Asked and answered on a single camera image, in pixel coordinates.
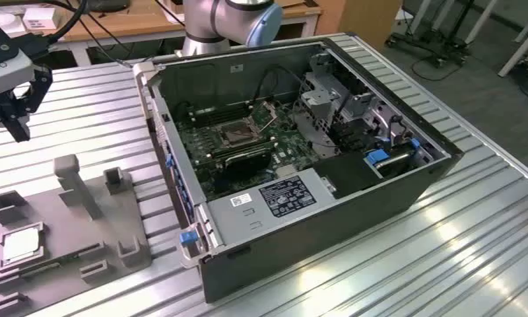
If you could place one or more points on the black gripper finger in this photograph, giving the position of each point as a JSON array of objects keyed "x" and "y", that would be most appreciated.
[{"x": 18, "y": 130}]

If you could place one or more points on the silver square CPU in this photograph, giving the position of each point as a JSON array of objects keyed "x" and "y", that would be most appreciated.
[{"x": 21, "y": 243}]

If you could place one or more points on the CPU socket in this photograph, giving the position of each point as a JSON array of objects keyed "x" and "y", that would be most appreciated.
[{"x": 239, "y": 134}]

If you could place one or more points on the white round dish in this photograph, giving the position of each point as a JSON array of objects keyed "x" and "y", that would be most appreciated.
[{"x": 10, "y": 23}]

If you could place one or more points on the small white labelled box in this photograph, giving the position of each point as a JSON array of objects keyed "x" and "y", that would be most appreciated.
[{"x": 38, "y": 20}]

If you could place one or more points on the grey plastic parts rack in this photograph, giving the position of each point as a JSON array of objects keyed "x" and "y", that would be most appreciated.
[{"x": 69, "y": 231}]

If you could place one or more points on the wooden desk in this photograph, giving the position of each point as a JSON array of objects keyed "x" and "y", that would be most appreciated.
[{"x": 126, "y": 29}]

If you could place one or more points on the green RAM stick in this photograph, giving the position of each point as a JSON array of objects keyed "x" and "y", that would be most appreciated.
[{"x": 48, "y": 263}]

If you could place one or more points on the black RAM slots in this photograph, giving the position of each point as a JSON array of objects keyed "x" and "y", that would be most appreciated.
[{"x": 217, "y": 114}]

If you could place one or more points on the white cardboard box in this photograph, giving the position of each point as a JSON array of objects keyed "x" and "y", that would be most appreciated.
[{"x": 176, "y": 13}]

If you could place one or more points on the blue case latch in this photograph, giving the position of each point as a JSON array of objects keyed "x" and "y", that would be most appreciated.
[{"x": 188, "y": 238}]

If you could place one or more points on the silver power supply unit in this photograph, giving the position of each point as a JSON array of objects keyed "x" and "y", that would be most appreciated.
[{"x": 245, "y": 221}]

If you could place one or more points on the green motherboard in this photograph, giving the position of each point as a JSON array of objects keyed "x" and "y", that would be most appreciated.
[{"x": 289, "y": 138}]

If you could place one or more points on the silver drive cage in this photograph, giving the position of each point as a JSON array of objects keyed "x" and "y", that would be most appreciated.
[{"x": 316, "y": 99}]

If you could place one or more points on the black plastic shroud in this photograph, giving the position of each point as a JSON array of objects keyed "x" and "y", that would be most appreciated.
[{"x": 345, "y": 176}]

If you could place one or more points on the open black PC case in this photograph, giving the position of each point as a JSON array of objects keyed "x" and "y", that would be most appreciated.
[{"x": 312, "y": 257}]

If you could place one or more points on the wooden cabinet panel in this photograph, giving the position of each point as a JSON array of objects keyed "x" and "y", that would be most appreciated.
[{"x": 365, "y": 20}]

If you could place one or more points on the black wheeled stand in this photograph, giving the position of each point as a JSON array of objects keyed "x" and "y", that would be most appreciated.
[{"x": 444, "y": 46}]

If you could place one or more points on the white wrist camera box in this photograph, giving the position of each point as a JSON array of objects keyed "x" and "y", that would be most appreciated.
[{"x": 4, "y": 66}]

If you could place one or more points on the white table frame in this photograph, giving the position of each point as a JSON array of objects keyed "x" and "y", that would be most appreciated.
[{"x": 512, "y": 56}]

